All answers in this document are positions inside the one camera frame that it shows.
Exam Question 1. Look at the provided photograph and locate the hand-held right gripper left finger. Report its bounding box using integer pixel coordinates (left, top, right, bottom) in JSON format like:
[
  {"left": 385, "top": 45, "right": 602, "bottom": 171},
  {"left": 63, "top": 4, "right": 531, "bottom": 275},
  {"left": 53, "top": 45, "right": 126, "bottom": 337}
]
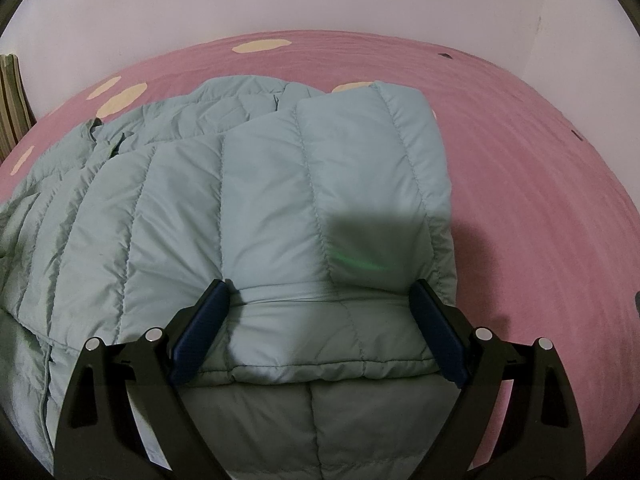
[{"left": 52, "top": 278, "right": 236, "bottom": 480}]

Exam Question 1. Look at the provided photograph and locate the pink dotted bed sheet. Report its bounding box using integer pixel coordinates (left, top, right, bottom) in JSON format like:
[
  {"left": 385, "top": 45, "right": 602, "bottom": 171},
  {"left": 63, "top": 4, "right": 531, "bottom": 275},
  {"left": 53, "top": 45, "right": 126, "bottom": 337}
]
[{"left": 0, "top": 30, "right": 640, "bottom": 480}]

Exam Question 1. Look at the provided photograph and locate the light blue quilted down jacket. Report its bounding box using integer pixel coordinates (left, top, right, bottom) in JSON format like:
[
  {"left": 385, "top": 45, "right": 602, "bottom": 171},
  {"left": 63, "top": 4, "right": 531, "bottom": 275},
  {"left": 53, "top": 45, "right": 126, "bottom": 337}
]
[{"left": 0, "top": 80, "right": 458, "bottom": 480}]

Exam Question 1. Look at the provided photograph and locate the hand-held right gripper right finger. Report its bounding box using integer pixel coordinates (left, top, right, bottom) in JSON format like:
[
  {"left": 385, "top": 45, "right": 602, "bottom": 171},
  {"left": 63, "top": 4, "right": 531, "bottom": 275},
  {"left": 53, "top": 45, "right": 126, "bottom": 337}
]
[{"left": 400, "top": 278, "right": 587, "bottom": 480}]

